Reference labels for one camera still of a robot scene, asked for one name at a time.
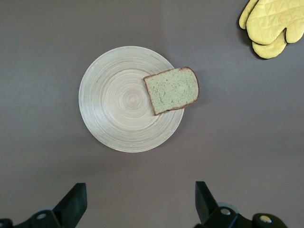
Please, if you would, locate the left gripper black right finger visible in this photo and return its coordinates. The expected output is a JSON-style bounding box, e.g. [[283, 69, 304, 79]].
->
[[194, 181, 286, 228]]

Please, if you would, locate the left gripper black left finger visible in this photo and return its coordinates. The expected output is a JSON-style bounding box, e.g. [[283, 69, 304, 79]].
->
[[0, 182, 87, 228]]

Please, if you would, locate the round light wooden plate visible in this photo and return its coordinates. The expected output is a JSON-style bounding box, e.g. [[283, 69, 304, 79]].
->
[[78, 46, 185, 153]]

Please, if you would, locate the slice of brown-crust bread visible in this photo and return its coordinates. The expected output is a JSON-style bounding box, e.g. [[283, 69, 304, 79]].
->
[[143, 66, 200, 116]]

